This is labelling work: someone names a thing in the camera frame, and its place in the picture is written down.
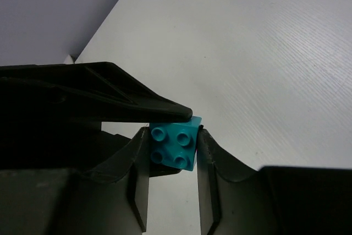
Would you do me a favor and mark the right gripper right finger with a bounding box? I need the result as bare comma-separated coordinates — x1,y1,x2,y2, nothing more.
197,129,351,234

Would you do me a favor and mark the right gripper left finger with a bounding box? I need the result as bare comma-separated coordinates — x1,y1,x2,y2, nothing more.
1,127,149,234

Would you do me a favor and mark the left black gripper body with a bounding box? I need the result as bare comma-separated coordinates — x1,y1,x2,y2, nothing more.
0,113,182,178

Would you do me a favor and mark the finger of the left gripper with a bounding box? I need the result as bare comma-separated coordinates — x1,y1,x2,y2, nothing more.
1,62,193,123

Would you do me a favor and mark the small teal square lego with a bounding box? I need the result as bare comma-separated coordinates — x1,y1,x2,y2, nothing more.
149,116,202,171

